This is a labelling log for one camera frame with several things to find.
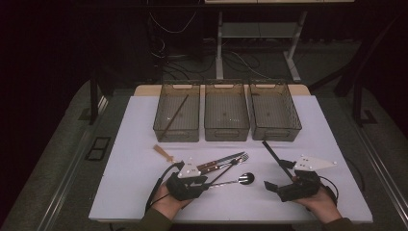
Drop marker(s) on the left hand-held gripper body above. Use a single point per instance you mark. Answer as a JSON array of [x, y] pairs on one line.
[[183, 189]]

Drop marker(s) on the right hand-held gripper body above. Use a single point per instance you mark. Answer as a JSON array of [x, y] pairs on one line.
[[303, 186]]

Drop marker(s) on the black chopstick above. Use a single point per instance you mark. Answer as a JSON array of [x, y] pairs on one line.
[[272, 154]]

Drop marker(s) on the dark brown chopstick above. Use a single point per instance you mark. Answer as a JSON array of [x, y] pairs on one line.
[[224, 171], [174, 116]]

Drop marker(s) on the small wooden piece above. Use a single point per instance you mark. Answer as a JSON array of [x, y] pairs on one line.
[[159, 150]]

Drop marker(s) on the smoky transparent plastic bin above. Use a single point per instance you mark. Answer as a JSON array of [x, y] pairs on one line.
[[274, 112], [183, 122], [226, 112]]

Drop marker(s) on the person's left hand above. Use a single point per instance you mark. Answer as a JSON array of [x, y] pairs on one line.
[[168, 205]]

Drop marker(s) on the person's right hand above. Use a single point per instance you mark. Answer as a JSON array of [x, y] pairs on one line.
[[324, 207]]

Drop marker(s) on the black metal stand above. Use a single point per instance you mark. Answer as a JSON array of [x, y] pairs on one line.
[[93, 102], [357, 106]]

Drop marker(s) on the white standing desk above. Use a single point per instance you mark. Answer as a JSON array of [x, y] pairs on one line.
[[219, 48]]

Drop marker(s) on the metal floor rail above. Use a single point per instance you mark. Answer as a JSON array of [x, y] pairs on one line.
[[385, 179], [69, 173]]

